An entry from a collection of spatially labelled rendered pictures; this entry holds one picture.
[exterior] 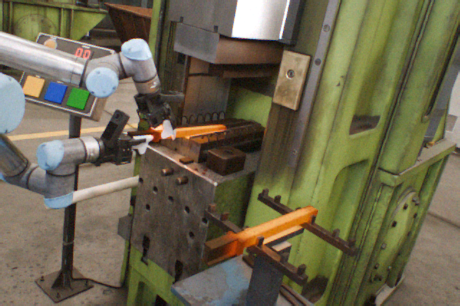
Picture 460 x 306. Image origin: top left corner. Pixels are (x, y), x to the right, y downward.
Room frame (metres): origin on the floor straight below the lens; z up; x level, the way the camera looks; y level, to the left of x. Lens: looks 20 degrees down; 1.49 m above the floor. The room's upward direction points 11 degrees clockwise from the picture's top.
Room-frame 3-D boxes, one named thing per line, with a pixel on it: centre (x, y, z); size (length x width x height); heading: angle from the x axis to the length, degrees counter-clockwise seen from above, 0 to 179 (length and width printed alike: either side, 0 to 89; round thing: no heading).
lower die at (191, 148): (1.61, 0.05, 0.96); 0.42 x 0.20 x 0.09; 143
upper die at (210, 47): (1.61, 0.05, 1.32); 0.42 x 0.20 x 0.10; 143
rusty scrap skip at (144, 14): (8.45, 1.84, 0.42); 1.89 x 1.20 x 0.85; 49
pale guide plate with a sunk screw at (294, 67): (1.36, -0.16, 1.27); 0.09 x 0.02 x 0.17; 53
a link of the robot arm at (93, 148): (1.11, 0.39, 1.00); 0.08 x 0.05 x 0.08; 53
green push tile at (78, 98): (1.57, 0.60, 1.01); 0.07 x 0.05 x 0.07; 78
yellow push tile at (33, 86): (1.61, 0.80, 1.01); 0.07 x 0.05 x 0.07; 78
